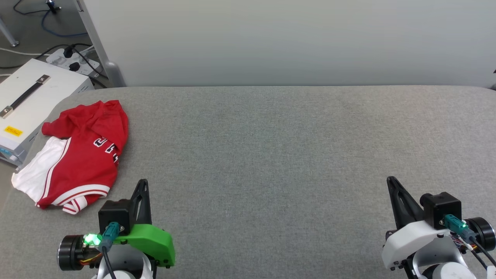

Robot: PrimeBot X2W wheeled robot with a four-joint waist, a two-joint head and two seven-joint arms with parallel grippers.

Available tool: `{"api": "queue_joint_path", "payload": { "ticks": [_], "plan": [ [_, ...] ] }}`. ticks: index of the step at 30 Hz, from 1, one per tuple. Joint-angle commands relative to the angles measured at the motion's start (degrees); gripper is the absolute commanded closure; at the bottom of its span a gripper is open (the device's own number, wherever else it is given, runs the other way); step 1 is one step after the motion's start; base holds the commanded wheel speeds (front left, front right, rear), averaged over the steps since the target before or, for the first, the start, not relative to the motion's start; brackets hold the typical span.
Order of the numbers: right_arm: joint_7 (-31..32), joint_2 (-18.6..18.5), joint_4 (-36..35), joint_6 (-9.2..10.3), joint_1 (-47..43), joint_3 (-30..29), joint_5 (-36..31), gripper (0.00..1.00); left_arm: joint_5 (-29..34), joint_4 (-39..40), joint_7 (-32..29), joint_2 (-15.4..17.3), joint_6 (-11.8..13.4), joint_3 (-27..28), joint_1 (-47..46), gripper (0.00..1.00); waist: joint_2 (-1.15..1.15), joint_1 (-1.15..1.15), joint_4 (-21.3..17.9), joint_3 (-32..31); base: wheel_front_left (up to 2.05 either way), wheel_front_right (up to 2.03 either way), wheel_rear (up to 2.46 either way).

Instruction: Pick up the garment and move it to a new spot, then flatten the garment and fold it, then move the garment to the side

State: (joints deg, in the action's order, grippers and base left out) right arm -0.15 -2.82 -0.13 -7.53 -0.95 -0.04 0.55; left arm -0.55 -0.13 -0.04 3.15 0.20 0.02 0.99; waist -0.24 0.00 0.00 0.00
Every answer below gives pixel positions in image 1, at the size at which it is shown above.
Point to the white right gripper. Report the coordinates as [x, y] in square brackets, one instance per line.
[414, 240]

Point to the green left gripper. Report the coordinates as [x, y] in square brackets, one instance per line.
[155, 242]

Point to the red and white basketball jersey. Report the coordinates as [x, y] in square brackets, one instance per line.
[89, 166]

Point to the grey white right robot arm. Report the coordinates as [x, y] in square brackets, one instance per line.
[445, 269]

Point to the white power strip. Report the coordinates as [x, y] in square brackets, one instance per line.
[66, 62]

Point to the grey metal furniture leg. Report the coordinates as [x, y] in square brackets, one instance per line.
[8, 33]

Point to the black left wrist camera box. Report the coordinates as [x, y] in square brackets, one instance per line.
[114, 215]

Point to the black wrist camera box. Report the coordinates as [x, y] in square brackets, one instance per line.
[114, 215]
[440, 207]

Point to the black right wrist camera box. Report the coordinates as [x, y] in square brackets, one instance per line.
[440, 207]

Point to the grey metal partition post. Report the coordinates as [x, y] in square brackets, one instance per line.
[101, 50]

